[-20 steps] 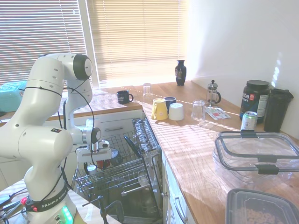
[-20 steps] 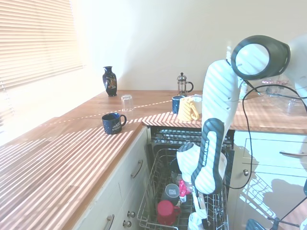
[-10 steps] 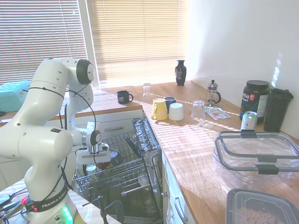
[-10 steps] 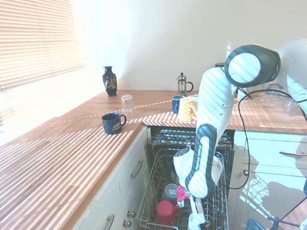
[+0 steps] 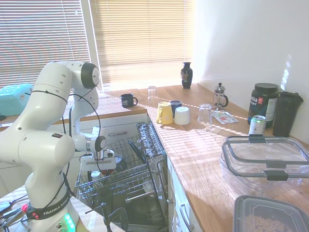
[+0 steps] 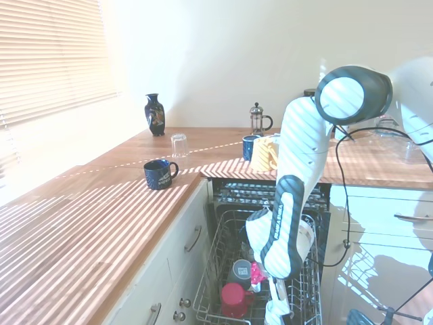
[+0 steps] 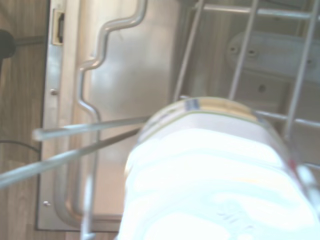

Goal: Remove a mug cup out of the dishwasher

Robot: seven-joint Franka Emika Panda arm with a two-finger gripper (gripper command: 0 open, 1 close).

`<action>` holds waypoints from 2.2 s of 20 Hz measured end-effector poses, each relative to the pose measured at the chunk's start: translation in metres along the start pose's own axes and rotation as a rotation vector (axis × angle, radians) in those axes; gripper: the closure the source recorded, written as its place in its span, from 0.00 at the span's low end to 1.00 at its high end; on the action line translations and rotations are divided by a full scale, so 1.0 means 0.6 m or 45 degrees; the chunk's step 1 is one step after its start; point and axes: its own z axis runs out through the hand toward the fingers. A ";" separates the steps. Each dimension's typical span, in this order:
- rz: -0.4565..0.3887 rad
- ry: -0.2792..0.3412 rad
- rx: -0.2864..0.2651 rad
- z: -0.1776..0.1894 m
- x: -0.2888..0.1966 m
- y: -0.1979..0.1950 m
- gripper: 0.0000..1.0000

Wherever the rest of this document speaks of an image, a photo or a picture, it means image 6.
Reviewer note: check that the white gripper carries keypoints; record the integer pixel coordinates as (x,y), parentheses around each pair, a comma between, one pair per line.
(279,296)

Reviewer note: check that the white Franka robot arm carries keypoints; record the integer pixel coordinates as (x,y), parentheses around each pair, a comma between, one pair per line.
(301,152)

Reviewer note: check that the red mug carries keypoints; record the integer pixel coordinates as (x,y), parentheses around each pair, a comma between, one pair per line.
(233,299)

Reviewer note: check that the grey mug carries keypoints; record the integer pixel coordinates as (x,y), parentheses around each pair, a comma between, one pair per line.
(240,271)

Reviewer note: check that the small clear glass cup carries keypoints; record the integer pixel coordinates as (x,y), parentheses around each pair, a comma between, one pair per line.
(247,251)

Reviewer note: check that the dishwasher cutlery rack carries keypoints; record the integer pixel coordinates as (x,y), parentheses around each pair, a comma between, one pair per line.
(243,193)

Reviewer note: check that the yellow mug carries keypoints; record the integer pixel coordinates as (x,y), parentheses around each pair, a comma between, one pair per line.
(262,155)

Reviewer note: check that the plain blue mug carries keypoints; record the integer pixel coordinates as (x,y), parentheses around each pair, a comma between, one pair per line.
(248,147)

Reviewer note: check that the dark blue printed mug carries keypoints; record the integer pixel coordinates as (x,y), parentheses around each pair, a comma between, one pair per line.
(157,176)

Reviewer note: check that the blue object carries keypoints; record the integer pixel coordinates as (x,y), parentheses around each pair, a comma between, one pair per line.
(358,318)

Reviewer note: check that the round metal cabinet knob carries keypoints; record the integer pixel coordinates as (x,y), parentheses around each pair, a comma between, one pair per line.
(185,302)
(346,243)
(179,316)

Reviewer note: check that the glass French press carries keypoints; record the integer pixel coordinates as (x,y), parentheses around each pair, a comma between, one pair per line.
(257,120)

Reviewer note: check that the clear drinking glass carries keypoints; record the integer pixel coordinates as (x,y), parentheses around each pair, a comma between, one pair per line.
(179,145)

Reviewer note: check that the clear glass tumbler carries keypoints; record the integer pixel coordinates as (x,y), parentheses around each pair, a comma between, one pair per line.
(414,154)

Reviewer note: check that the dark blue vase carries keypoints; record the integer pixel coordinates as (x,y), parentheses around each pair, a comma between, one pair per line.
(155,115)

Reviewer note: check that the window blind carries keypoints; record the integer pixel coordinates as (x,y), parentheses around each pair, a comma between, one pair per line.
(50,57)

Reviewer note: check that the black camera stand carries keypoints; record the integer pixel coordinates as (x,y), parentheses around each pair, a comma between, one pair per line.
(390,313)

